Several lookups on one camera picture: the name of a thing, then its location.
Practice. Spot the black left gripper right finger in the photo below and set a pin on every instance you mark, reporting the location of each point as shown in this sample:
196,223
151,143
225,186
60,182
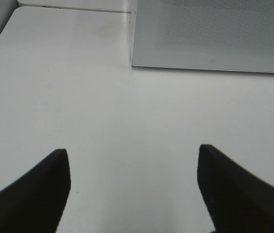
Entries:
237,201

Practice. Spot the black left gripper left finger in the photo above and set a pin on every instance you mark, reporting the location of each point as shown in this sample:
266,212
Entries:
35,202

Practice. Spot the white microwave oven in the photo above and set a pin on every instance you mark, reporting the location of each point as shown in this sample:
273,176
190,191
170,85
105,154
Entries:
130,36

